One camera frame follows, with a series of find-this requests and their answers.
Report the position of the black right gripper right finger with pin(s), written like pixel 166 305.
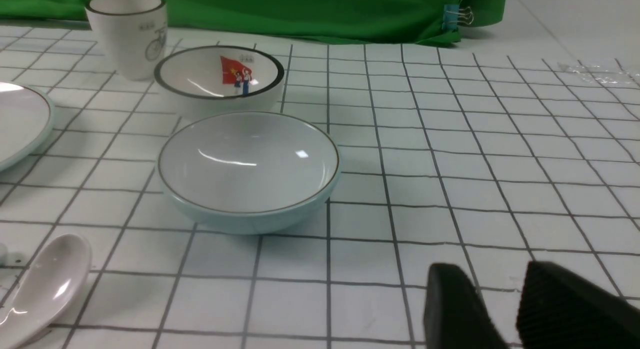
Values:
pixel 558 309

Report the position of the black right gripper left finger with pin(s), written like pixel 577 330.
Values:
pixel 454 316

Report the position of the pale blue shallow bowl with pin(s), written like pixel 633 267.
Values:
pixel 249 173

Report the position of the blue binder clip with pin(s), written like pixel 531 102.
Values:
pixel 455 16

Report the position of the green backdrop cloth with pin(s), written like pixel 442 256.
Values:
pixel 328 21

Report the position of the white bowl with flag picture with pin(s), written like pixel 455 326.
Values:
pixel 201 82

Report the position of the white ceramic spoon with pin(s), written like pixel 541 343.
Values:
pixel 49 286

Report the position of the white cup with bicycle print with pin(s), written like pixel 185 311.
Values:
pixel 131 33

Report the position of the pale blue plate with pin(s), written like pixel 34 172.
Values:
pixel 27 118

